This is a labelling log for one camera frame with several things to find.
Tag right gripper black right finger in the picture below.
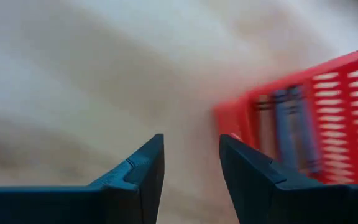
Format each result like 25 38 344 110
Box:
218 134 358 224

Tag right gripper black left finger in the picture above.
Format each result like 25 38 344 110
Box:
0 133 165 224

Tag blue crayon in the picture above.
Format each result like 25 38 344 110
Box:
293 85 323 175
273 88 301 170

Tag red plastic mesh basket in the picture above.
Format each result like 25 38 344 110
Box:
213 43 358 186

